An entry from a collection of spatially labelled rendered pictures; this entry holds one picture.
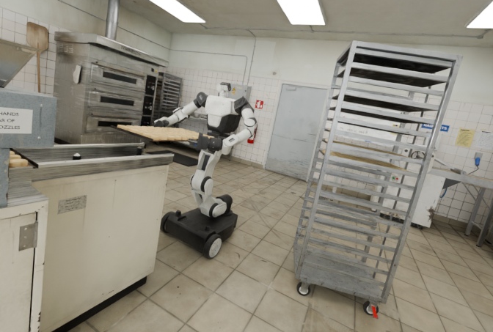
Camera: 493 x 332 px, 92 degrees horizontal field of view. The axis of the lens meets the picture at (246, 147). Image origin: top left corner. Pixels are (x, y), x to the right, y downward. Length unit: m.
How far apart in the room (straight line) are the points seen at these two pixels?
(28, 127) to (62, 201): 0.44
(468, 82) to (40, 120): 5.52
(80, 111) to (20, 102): 4.06
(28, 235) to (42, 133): 0.34
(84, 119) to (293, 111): 4.03
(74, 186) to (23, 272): 0.35
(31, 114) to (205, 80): 5.75
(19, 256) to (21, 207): 0.17
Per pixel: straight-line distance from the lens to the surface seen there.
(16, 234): 1.08
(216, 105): 2.02
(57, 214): 1.31
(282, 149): 5.49
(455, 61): 1.97
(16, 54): 1.03
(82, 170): 1.29
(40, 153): 1.52
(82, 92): 4.95
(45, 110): 0.96
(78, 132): 5.03
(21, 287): 1.19
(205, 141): 1.57
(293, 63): 5.61
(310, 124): 5.34
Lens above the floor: 1.25
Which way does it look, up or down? 8 degrees down
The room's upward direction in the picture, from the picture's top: 11 degrees clockwise
